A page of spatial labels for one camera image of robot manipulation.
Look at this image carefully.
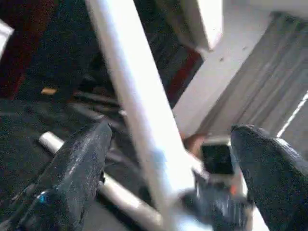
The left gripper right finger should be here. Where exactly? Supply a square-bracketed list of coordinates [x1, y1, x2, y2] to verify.
[230, 124, 308, 231]

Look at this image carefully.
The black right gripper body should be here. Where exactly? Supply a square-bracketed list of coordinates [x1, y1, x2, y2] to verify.
[182, 172, 254, 231]

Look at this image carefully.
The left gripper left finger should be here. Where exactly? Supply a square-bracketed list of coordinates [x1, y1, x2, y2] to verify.
[13, 120, 113, 231]

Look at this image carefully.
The white plastic table leg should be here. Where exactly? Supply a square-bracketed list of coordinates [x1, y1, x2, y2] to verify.
[84, 0, 200, 231]
[38, 131, 166, 228]

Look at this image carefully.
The black shiny mat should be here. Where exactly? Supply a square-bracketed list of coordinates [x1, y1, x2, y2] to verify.
[0, 95, 154, 231]

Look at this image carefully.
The grey pleated curtain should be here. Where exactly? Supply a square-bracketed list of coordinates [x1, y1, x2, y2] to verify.
[199, 12, 308, 138]

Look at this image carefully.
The white flat board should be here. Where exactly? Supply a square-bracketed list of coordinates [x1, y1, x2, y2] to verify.
[0, 19, 15, 58]

